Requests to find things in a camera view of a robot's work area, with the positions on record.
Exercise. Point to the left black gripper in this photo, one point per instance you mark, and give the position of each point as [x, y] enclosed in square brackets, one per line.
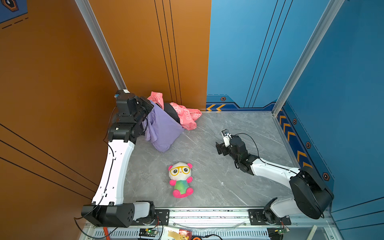
[145, 103]

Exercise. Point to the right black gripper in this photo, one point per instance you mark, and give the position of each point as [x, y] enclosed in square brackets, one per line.
[222, 147]

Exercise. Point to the purple cloth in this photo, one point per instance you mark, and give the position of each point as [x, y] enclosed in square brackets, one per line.
[161, 129]

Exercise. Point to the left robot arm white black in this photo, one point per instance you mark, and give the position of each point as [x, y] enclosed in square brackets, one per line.
[108, 208]

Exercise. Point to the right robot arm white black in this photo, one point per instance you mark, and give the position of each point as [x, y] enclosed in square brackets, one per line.
[311, 196]

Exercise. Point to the black cloth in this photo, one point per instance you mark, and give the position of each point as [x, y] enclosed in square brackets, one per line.
[169, 109]

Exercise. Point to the pink patterned cloth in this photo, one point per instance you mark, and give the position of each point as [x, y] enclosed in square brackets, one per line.
[187, 116]

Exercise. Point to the panda plush toy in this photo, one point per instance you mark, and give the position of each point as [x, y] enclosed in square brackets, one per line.
[180, 178]

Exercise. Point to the small right circuit board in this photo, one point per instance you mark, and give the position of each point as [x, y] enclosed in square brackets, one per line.
[282, 231]

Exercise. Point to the colourful snack packet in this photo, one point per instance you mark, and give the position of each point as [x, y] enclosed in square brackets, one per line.
[176, 234]

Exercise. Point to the green circuit board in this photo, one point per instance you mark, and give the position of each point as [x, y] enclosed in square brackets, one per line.
[148, 234]

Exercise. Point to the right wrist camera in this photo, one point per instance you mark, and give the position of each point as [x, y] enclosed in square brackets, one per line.
[226, 137]

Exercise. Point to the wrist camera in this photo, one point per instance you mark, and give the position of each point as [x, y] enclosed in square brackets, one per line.
[121, 93]
[226, 137]

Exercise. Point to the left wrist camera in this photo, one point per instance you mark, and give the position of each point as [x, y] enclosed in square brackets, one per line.
[121, 93]

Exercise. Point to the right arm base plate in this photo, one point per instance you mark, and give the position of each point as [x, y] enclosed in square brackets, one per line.
[260, 217]

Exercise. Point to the aluminium front rail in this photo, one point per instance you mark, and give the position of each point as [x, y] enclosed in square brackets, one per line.
[220, 217]

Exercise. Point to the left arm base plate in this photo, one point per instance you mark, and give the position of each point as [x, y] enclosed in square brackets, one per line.
[161, 215]

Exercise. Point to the left aluminium corner post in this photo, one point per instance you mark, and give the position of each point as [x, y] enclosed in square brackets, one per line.
[101, 42]

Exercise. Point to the aluminium corner post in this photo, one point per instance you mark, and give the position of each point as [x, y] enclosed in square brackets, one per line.
[318, 34]
[101, 42]

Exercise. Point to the red handled tool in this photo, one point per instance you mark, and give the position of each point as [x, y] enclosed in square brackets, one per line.
[106, 232]

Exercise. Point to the right aluminium corner post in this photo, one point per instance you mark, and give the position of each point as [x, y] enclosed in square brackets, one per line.
[318, 34]

